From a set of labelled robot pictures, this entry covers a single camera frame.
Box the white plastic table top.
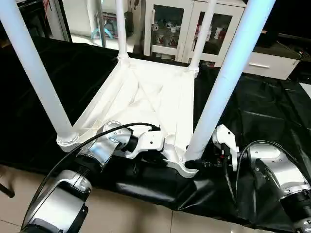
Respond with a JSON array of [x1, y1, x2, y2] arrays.
[[56, 57, 209, 179]]

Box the black work mat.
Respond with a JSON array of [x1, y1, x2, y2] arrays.
[[0, 34, 311, 233]]

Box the white drawer unit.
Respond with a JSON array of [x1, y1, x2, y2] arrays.
[[228, 46, 301, 81]]

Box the white glass-door cabinet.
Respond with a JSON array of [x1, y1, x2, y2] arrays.
[[144, 0, 246, 64]]

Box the teal storage box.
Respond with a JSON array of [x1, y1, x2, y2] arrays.
[[92, 10, 132, 40]]

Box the black box yellow label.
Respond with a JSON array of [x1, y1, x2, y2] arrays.
[[258, 0, 292, 48]]

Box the black metal stand leg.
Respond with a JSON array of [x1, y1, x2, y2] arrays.
[[0, 182, 15, 199]]

